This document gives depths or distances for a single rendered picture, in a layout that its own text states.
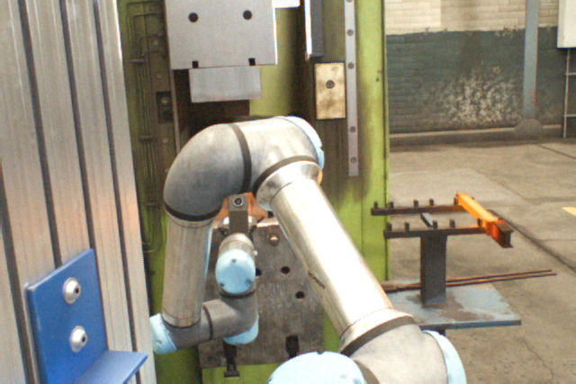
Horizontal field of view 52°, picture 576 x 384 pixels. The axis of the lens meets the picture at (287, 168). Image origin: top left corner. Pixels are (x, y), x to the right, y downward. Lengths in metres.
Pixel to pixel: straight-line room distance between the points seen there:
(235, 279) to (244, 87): 0.71
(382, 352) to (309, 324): 1.08
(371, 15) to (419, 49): 6.02
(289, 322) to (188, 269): 0.84
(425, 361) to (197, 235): 0.41
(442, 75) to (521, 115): 1.22
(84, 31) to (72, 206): 0.13
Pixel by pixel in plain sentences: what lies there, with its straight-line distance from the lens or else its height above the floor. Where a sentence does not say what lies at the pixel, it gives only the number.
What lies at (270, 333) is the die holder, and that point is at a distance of 1.84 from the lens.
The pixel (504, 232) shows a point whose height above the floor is 0.96.
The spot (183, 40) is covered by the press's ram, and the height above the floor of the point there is 1.45.
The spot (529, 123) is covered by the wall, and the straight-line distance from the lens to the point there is 8.44.
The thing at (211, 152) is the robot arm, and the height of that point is 1.27.
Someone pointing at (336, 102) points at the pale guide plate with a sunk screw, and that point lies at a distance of 1.84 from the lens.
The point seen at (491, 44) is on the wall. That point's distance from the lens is 8.18.
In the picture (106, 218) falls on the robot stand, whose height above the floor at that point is 1.29.
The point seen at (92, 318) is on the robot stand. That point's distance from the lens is 0.47.
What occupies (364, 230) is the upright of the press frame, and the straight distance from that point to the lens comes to 1.97.
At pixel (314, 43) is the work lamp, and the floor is 1.42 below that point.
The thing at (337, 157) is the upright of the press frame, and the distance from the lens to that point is 1.88.
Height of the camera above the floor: 1.42
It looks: 12 degrees down
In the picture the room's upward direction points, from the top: 3 degrees counter-clockwise
